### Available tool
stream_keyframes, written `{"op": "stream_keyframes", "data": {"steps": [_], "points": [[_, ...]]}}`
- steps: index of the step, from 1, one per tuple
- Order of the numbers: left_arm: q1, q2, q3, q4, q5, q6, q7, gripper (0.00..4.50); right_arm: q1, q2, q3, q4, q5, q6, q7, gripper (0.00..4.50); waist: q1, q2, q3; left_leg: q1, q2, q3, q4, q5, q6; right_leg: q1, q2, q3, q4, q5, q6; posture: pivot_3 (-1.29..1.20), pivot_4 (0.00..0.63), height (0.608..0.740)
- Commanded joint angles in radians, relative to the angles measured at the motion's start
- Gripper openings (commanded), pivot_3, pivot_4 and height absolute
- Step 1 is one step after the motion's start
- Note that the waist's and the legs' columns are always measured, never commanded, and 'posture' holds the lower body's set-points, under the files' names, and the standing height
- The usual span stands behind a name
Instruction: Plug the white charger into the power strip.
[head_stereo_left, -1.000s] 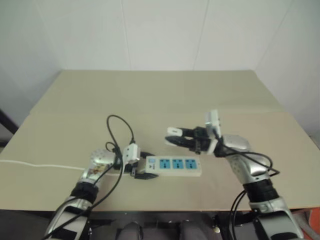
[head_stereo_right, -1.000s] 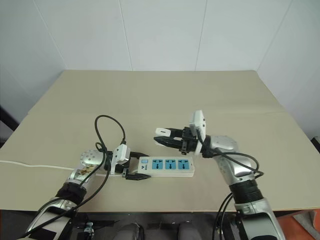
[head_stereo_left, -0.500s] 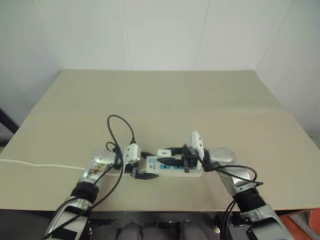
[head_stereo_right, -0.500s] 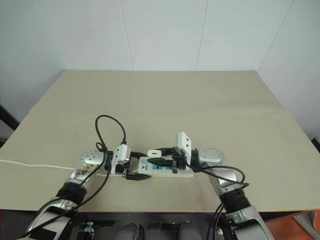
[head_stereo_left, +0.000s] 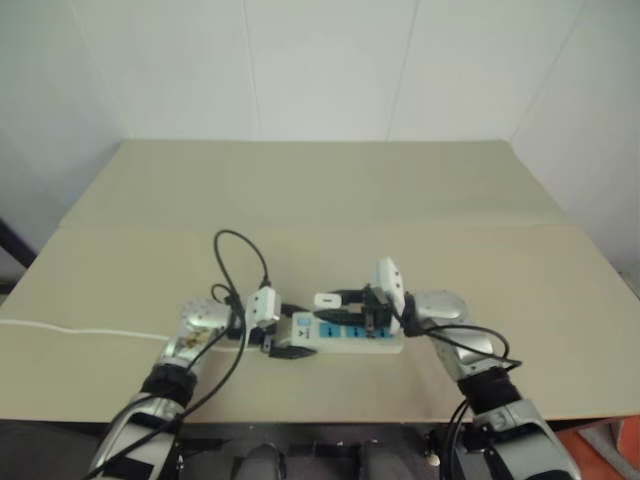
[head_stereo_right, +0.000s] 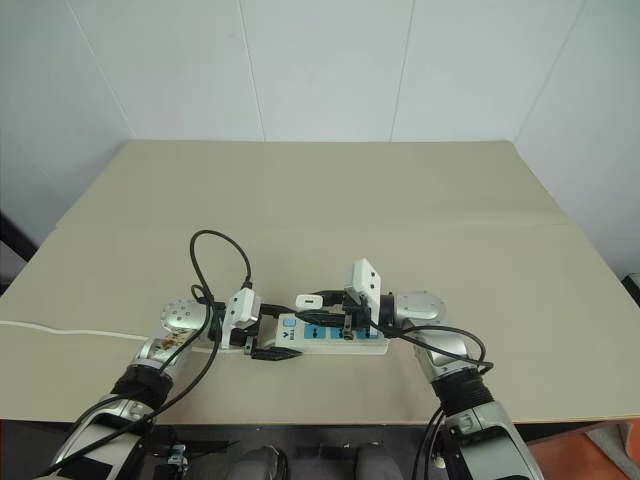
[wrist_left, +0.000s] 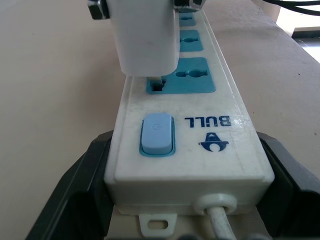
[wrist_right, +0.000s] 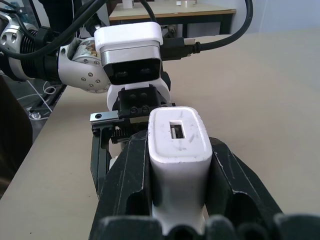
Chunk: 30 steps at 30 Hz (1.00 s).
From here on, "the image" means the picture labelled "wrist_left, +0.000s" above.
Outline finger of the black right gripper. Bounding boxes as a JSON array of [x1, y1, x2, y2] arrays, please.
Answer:
[[86, 0, 111, 21], [173, 0, 207, 12]]

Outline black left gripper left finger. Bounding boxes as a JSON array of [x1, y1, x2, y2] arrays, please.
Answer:
[[24, 129, 116, 240]]

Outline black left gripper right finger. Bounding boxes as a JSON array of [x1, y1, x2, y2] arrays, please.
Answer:
[[256, 132, 320, 240]]

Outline white charger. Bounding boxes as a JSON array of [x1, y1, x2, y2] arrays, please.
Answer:
[[108, 0, 181, 87]]

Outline white blue power strip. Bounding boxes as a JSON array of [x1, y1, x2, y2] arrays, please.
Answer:
[[103, 8, 276, 237]]

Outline white power strip cord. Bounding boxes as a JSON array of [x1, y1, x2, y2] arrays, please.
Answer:
[[208, 202, 238, 240]]

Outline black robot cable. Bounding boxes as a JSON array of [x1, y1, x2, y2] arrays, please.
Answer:
[[262, 0, 320, 15]]

